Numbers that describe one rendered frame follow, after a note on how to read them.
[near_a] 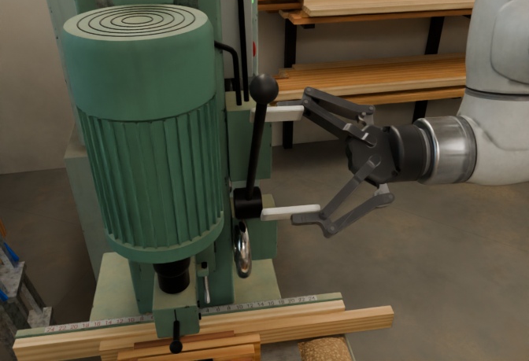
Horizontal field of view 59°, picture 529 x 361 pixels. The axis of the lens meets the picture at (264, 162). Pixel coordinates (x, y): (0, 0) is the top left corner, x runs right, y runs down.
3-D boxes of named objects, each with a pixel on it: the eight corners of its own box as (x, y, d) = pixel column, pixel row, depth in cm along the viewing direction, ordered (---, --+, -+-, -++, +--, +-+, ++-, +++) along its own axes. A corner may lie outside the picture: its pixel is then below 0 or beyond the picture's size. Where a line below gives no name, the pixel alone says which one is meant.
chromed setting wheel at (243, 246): (238, 292, 90) (236, 244, 84) (232, 250, 101) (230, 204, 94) (253, 291, 91) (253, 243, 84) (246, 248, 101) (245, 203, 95)
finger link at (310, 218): (330, 213, 58) (334, 237, 57) (290, 216, 57) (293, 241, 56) (332, 210, 57) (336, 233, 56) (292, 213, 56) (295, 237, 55)
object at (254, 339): (122, 379, 81) (116, 359, 78) (123, 371, 83) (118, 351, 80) (260, 361, 84) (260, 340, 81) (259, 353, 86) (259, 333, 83)
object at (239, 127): (230, 182, 89) (226, 111, 81) (226, 158, 97) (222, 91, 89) (273, 178, 90) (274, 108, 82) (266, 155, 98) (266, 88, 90)
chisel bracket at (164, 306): (158, 345, 77) (151, 310, 73) (160, 283, 89) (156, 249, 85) (202, 340, 78) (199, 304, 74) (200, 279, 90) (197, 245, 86)
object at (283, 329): (102, 364, 84) (98, 350, 82) (104, 355, 85) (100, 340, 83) (391, 327, 91) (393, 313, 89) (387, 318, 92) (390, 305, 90)
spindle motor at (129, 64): (98, 273, 62) (39, 45, 46) (114, 197, 77) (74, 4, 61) (229, 259, 65) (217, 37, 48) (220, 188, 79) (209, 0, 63)
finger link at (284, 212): (315, 211, 59) (316, 216, 59) (260, 215, 58) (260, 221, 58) (319, 204, 56) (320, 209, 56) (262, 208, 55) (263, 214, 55)
